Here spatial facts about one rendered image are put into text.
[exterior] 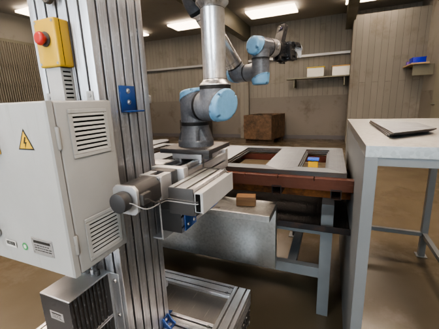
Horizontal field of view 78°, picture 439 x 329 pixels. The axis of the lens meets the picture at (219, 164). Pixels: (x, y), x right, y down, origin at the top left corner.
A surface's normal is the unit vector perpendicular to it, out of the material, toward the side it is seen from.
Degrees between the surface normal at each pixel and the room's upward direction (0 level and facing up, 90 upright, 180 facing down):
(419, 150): 90
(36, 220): 90
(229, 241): 90
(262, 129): 90
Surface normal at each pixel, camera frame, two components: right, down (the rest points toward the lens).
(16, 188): -0.39, 0.22
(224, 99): 0.66, 0.27
